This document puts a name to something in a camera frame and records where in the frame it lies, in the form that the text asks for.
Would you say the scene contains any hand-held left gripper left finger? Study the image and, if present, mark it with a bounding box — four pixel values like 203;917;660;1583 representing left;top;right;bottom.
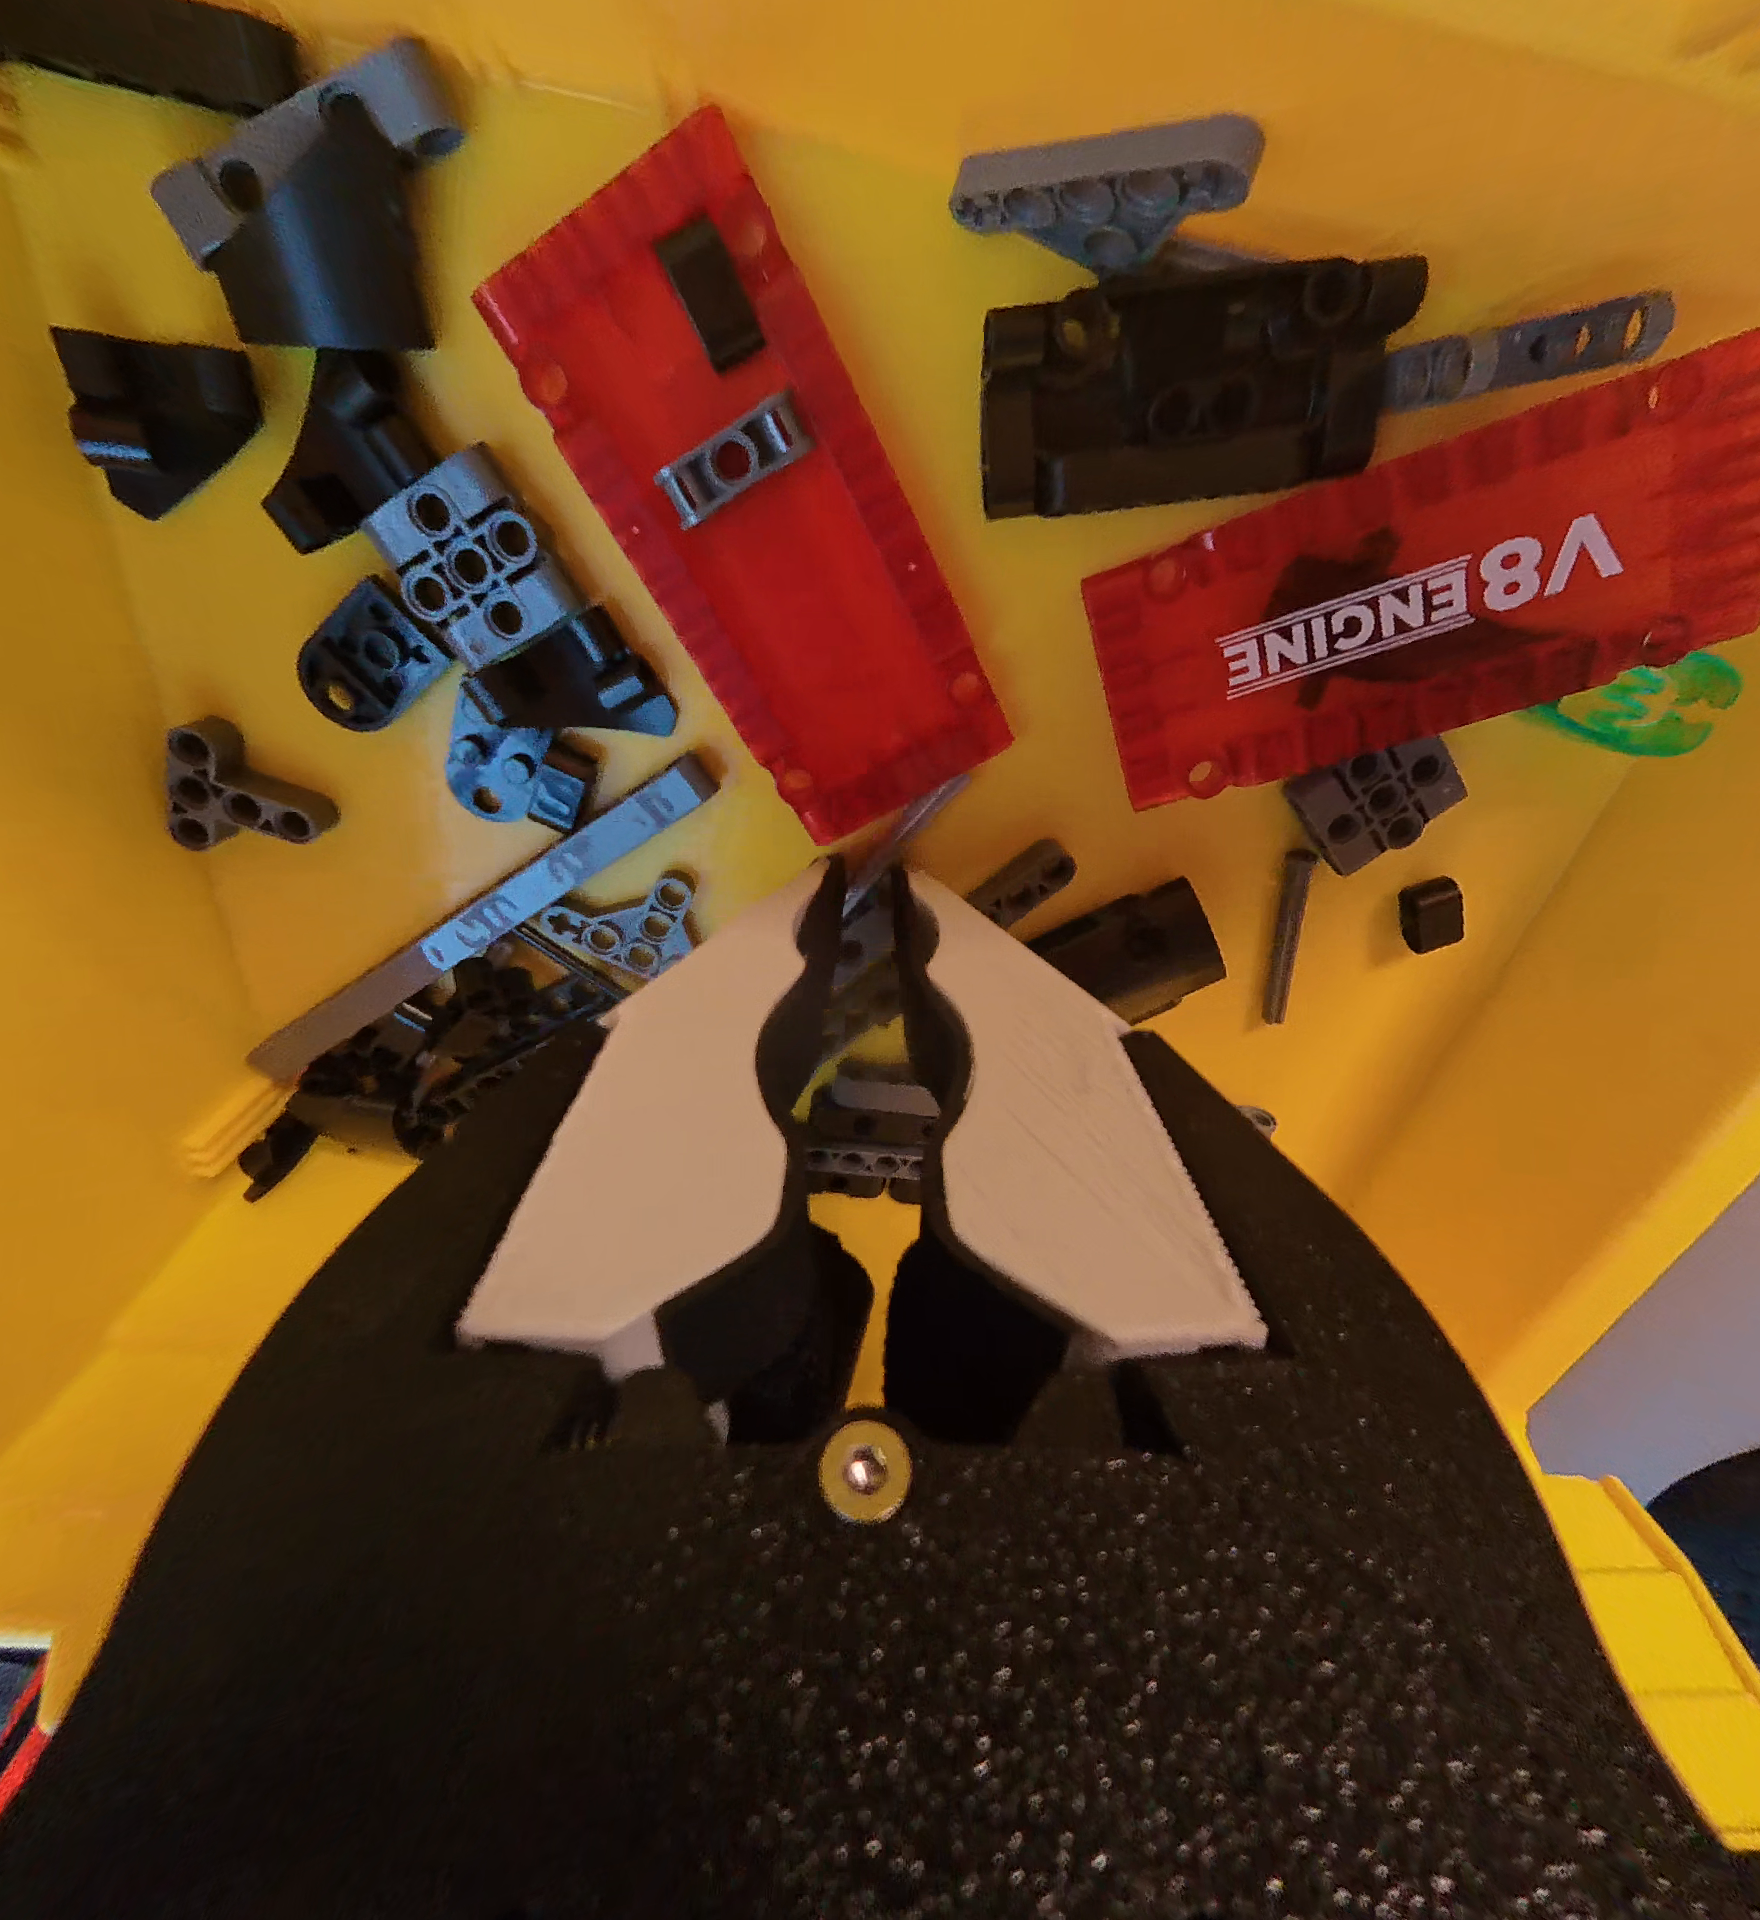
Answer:
454;855;874;1445

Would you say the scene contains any dark grey triangle beam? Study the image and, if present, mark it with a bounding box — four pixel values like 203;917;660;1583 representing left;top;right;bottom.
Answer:
525;869;701;986

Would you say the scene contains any plain red transparent panel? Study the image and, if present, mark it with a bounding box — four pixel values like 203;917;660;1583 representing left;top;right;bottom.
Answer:
472;106;1014;846

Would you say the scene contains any long grey holed beam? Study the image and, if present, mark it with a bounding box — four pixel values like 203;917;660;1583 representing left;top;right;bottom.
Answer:
801;1070;946;1205

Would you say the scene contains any long grey printed tile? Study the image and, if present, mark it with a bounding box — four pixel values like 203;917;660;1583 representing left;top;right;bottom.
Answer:
248;754;728;1082

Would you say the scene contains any large black curved shell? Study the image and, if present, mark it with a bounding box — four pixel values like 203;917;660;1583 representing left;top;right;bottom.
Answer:
1025;878;1229;1026

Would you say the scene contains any dark grey angled beam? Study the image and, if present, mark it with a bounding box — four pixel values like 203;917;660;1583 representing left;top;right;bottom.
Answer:
163;718;342;854

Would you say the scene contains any black pin connector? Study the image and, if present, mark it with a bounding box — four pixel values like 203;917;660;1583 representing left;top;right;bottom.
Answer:
460;607;679;741

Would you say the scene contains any round dark holed piece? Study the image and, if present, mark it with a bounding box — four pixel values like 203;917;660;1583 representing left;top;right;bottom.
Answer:
446;720;604;835

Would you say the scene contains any two-tone grey beam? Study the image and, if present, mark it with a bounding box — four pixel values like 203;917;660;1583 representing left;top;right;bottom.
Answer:
1382;293;1678;413

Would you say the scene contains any printed red transparent panel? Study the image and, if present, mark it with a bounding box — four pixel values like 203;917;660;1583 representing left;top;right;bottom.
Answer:
1083;328;1760;813

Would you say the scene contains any black curved panel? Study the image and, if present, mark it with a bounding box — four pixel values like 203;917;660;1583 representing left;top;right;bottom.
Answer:
206;106;439;352

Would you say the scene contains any small black tile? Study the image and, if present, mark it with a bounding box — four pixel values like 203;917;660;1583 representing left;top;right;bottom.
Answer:
651;215;772;371

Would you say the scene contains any short grey thin beam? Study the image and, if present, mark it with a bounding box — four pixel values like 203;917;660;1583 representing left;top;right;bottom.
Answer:
655;393;817;531

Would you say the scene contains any small dark beam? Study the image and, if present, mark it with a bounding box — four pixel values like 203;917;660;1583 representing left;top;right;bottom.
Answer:
962;840;1081;932

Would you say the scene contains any green transparent piece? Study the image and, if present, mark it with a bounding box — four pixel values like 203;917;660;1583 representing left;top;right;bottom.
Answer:
1516;649;1744;758

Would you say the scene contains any light grey tee beam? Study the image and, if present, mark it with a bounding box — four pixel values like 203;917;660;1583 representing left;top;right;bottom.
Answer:
949;115;1266;279

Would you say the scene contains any yellow bin with red panels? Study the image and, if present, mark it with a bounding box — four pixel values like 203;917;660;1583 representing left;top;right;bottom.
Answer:
0;0;1760;1860

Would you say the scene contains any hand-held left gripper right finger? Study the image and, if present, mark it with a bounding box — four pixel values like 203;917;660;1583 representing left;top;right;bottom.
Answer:
878;864;1268;1441

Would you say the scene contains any light grey connector piece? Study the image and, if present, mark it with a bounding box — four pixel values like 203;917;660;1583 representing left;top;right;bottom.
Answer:
149;36;470;275

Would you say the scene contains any cluster of small black connectors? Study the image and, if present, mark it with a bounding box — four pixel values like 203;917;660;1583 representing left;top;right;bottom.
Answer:
239;960;614;1205

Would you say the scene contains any dark grey holed brick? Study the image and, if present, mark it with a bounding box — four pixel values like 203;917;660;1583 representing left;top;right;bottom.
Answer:
1282;735;1470;875

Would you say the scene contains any small black holed plate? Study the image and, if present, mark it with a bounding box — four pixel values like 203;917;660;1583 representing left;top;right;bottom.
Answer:
294;578;457;735

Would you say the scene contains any black frame piece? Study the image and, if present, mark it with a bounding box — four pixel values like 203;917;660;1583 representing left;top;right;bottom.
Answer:
978;255;1430;523

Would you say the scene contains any black angled piece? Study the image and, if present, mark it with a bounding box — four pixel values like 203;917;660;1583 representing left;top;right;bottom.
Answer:
262;354;432;556

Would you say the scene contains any dark grey holed block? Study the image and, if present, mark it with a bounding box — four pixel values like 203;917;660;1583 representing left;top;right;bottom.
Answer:
363;441;570;672

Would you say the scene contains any black chunky piece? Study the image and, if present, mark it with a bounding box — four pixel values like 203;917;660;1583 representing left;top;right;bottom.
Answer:
45;328;265;523

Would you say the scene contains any black curved strip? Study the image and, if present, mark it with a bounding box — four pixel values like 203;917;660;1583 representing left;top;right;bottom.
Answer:
0;0;304;115

